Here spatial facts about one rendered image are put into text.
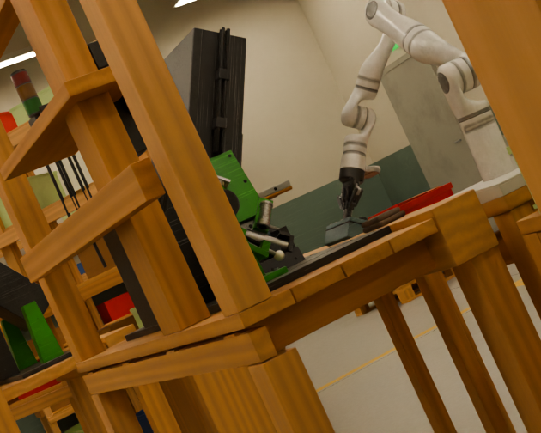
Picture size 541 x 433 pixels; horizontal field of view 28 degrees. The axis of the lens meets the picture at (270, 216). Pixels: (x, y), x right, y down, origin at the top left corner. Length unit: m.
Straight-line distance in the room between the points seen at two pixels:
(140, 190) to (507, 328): 0.94
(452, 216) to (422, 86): 9.40
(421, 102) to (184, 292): 9.54
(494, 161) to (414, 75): 9.16
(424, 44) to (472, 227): 0.62
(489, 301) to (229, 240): 0.67
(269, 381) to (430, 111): 9.79
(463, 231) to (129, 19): 0.93
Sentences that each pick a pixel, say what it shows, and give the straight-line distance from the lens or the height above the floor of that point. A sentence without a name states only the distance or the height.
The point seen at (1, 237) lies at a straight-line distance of 6.22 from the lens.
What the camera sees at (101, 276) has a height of 1.17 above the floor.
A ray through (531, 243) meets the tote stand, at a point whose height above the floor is 0.73.
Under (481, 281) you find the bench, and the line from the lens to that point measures 2.62.
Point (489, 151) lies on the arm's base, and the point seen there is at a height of 0.96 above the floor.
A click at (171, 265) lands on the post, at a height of 1.04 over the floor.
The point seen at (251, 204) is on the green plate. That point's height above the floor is 1.10.
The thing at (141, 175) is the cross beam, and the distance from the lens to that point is 2.40.
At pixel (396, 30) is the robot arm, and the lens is 3.11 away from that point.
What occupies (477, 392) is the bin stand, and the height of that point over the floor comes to 0.34.
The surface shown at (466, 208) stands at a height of 0.86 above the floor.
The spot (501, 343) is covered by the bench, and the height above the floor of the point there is 0.53.
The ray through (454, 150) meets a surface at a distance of 11.91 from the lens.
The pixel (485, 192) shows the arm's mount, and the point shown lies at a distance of 2.76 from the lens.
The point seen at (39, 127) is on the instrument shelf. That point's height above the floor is 1.52.
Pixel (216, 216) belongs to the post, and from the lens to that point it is 2.33.
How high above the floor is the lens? 1.01
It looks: 1 degrees up
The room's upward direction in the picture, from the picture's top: 25 degrees counter-clockwise
